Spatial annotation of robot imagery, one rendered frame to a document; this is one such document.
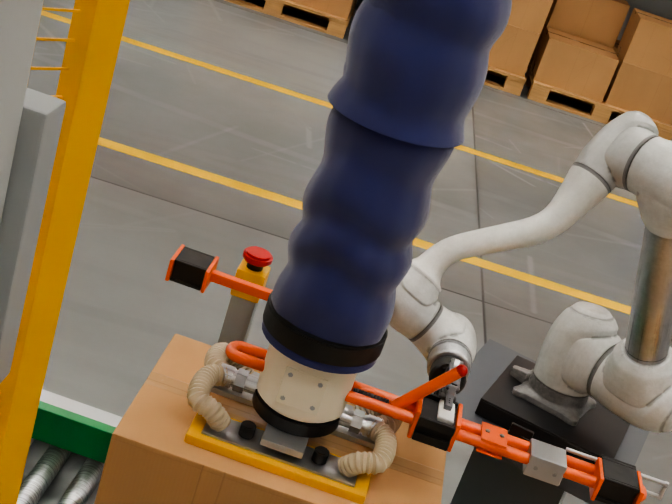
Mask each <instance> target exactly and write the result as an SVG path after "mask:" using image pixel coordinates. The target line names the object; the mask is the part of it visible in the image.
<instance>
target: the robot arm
mask: <svg viewBox="0 0 672 504"><path fill-rule="evenodd" d="M658 134H659V132H658V129H657V127H656V124H655V123H654V122H653V121H652V119H651V118H650V117H649V116H648V115H646V114H645V113H642V112H640V111H628V112H625V113H623V114H621V115H619V116H618V117H616V118H615V119H613V120H612V121H610V122H609V123H608V124H606V125H605V126H604V127H603V128H602V129H601V130H600V131H599V132H598V133H597V134H596V135H595V136H594V137H593V138H592V139H591V140H590V141H589V142H588V144H587V145H586V146H585V147H584V148H583V150H582V151H581V153H580V154H579V156H578V158H577V159H576V160H575V162H574V163H573V165H572V166H571V168H570V169H569V171H568V173H567V175H566V177H565V179H564V181H563V182H562V184H561V186H560V187H559V189H558V191H557V193H556V194H555V196H554V197H553V199H552V201H551V202H550V203H549V204H548V206H547V207H546V208H545V209H543V210H542V211H541V212H539V213H537V214H535V215H533V216H531V217H528V218H525V219H521V220H517V221H513V222H508V223H504V224H500V225H495V226H491V227H486V228H482V229H478V230H473V231H469V232H465V233H461V234H457V235H454V236H451V237H448V238H445V239H443V240H441V241H439V242H438V243H436V244H434V245H433V246H431V247H430V248H429V249H427V250H426V251H425V252H424V253H422V254H421V255H420V256H419V257H417V258H414V259H412V264H411V268H410V269H409V271H408V273H407V274H406V276H405V277H404V278H403V280H402V281H401V283H400V284H399V285H398V286H397V288H396V300H395V307H394V312H393V316H392V319H391V321H390V323H389V325H390V326H391V327H392V328H393V329H395V330H396V331H397V332H399V333H401V334H402V335H404V336H405V337H406V338H408V339H409V340H410V341H411V342H412V343H413V344H414V345H415V346H416V347H417V349H418V350H419V351H420V352H421V353H422V355H423V356H424V357H425V359H426V360H427V374H428V377H429V381H430V380H432V379H434V378H436V377H438V376H440V375H442V374H443V373H445V372H447V371H449V370H451V369H453V368H455V367H457V366H458V365H460V364H463V365H465V366H466V367H467V369H468V373H467V375H466V376H465V377H462V378H460V379H458V380H456V381H454V382H452V383H450V384H448V385H447V386H445V387H443V388H441V389H439V390H437V391H435V392H434V394H435V395H438V396H439V398H442V399H445V400H442V399H440V401H439V407H438V415H437V421H440V422H443V423H446V424H449V425H453V422H454V413H455V404H454V402H455V401H456V395H457V394H458V393H460V392H461V391H462V390H463V389H464V387H465V385H466V382H467V379H468V376H469V374H470V372H471V366H472V363H473V361H474V358H475V355H476V349H477V339H476V333H475V330H474V327H473V325H472V323H471V322H470V321H469V320H468V319H467V318H466V317H465V316H463V315H462V314H459V313H455V312H452V311H450V310H448V309H447V308H445V307H444V306H443V305H442V304H440V303H439V302H438V301H437V299H438V295H439V293H440V292H441V286H440V280H441V277H442V275H443V273H444V272H445V270H446V269H447V268H448V267H449V266H450V265H452V264H453V263H455V262H457V261H459V260H462V259H466V258H471V257H476V256H481V255H487V254H492V253H497V252H503V251H508V250H513V249H519V248H524V247H529V246H533V245H537V244H540V243H543V242H546V241H548V240H550V239H553V238H554V237H556V236H558V235H560V234H561V233H563V232H564V231H566V230H567V229H568V228H569V227H571V226H572V225H573V224H574V223H575V222H577V221H578V220H579V219H580V218H581V217H582V216H583V215H584V214H586V213H587V212H588V211H589V210H590V209H591V208H593V207H594V206H595V205H596V204H598V203H599V202H600V201H601V200H603V199H604V198H605V197H606V196H607V195H608V194H609V193H610V192H611V191H612V190H613V189H614V188H615V187H618V188H620V189H624V190H627V191H629V192H631V193H633V194H634V195H636V200H637V204H638V207H639V210H640V215H641V219H642V221H643V223H644V225H645V229H644V235H643V241H642V247H641V253H640V259H639V265H638V271H637V276H636V282H635V288H634V294H633V300H632V306H631V312H630V317H629V323H628V329H627V335H626V338H625V339H623V340H621V338H620V337H619V336H618V335H617V332H618V325H617V323H616V320H615V318H614V317H613V316H612V315H611V313H610V312H609V311H608V310H607V309H605V308H604V307H602V306H600V305H597V304H594V303H590V302H584V301H581V302H576V303H575V304H573V305H572V306H570V307H568V308H566V309H565V310H564V311H563V312H562V313H561V314H560V315H559V316H558V317H557V319H556V320H555V321H554V323H553V324H552V326H551V328H550V330H549V331H548V333H547V335H546V338H545V340H544V342H543V344H542V347H541V349H540V352H539V354H538V357H537V361H536V364H535V367H534V369H532V370H528V369H525V368H522V367H519V366H516V365H514V366H513V368H511V371H510V375H512V376H513V377H514V378H516V379H517V380H518V381H519V382H521V383H522V384H520V385H518V386H514V387H513V390H512V394H513V395H515V396H517V397H519V398H522V399H524V400H526V401H528V402H530V403H532V404H534V405H536V406H538V407H539V408H541V409H543V410H545V411H547V412H549V413H550V414H552V415H554V416H556V417H558V418H560V419H561V420H563V421H564V422H565V423H567V424H568V425H571V426H576V425H577V423H578V421H579V419H580V418H581V417H582V416H583V415H584V414H585V413H586V412H587V411H588V410H590V409H593V408H595V406H596V401H595V400H594V399H596V400H597V401H598V402H599V403H600V404H601V405H603V406H604V407H605V408H607V409H608V410H609V411H611V412H612V413H614V414H615V415H617V416H618V417H620V418H621V419H623V420H625V421H626V422H628V423H630V424H632V425H633V426H635V427H638V428H640V429H643V430H646V431H650V432H655V433H662V432H671V431H672V348H671V347H670V343H671V338H672V141H670V140H666V139H664V138H661V137H660V136H658ZM589 395H590V396H591V397H593V398H594V399H592V398H590V397H589Z"/></svg>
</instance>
